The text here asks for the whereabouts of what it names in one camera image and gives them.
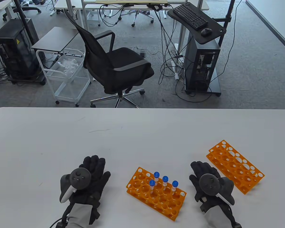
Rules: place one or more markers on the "person's right hand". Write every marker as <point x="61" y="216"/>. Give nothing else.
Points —
<point x="201" y="167"/>

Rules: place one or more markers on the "person's left hand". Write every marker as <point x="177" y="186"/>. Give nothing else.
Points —
<point x="98" y="171"/>

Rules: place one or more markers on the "orange test tube rack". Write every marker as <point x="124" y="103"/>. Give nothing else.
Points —
<point x="161" y="199"/>
<point x="228" y="163"/>

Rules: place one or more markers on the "blue-capped test tube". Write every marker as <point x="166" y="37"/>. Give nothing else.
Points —
<point x="156" y="175"/>
<point x="175" y="183"/>
<point x="165" y="178"/>
<point x="152" y="182"/>

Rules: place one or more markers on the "person's left forearm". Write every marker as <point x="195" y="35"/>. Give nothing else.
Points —
<point x="79" y="216"/>

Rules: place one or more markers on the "black stand base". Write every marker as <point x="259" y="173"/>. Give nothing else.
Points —
<point x="216" y="86"/>

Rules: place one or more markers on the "black computer tower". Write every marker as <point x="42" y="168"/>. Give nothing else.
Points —
<point x="192" y="64"/>

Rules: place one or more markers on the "black office chair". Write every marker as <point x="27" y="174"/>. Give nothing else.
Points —
<point x="118" y="68"/>

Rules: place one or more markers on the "clear plastic bag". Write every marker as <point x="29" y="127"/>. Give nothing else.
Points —
<point x="67" y="64"/>

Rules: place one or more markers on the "grey power adapter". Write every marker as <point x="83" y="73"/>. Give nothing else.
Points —
<point x="142" y="53"/>

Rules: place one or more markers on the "black computer mouse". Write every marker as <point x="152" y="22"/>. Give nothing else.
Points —
<point x="206" y="31"/>

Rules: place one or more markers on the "dark grey side table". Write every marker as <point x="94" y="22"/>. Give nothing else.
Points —
<point x="54" y="39"/>

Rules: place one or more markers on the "black keyboard tray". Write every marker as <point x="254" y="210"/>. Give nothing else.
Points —
<point x="212" y="26"/>

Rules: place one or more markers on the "black tower with yellow sticker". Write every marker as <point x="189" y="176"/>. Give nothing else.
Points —
<point x="16" y="47"/>

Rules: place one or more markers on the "black keyboard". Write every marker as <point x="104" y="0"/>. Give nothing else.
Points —
<point x="190" y="16"/>

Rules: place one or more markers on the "black stand pole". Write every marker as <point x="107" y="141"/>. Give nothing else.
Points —
<point x="230" y="9"/>
<point x="21" y="14"/>

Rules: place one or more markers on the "grey chair base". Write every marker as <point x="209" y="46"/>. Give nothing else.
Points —
<point x="139" y="13"/>

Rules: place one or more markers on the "long white desk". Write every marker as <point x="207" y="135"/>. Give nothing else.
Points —
<point x="64" y="5"/>

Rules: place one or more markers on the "black chair base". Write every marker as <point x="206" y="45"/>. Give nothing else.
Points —
<point x="30" y="9"/>

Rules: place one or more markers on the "small white desk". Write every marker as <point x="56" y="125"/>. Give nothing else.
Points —
<point x="0" y="5"/>

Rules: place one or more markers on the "black wrist camera unit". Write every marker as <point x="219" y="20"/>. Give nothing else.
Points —
<point x="62" y="224"/>
<point x="237" y="225"/>

